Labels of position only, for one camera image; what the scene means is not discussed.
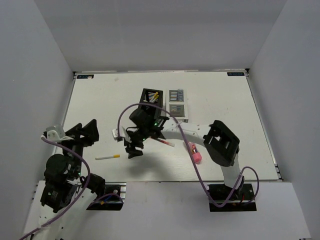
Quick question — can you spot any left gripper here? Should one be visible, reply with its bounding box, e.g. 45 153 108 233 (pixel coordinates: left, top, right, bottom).
61 118 101 178

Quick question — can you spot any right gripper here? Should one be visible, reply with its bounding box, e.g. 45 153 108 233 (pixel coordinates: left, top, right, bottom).
124 125 151 159

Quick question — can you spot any white marker yellow cap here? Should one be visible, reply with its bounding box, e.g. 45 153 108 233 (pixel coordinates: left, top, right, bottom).
149 95 159 103
95 154 120 161
149 92 159 103

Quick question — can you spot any red pen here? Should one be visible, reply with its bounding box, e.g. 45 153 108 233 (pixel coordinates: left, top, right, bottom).
153 138 175 148

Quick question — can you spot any black pen holder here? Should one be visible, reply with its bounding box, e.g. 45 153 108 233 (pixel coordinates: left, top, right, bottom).
138 88 164 119

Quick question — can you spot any clear blue glue bottle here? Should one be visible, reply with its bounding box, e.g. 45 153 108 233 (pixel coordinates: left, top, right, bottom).
177 89 184 102

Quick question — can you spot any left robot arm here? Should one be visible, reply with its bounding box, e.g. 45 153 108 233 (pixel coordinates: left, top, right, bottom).
22 119 106 240

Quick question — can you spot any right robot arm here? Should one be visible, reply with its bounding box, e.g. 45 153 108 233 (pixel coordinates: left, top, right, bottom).
115 107 244 200

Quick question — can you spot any left corner label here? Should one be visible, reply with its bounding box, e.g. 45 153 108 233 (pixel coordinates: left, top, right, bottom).
76 74 94 79

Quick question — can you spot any pink glue tube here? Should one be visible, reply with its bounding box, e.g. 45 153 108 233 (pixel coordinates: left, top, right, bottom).
188 142 202 164

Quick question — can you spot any white pen holder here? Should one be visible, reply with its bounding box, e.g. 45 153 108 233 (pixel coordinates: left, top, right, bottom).
164 88 189 123

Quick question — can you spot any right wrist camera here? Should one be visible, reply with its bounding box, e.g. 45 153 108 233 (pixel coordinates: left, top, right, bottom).
111 126 131 143

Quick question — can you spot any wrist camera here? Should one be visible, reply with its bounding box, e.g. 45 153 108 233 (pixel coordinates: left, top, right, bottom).
43 124 66 143
111 126 131 143

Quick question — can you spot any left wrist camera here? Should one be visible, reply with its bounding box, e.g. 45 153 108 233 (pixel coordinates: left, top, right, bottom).
43 124 66 143

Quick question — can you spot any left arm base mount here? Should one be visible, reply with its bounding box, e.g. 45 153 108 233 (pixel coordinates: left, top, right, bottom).
87 182 127 211

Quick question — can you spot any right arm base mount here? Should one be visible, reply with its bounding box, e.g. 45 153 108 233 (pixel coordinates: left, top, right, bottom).
207 183 257 212

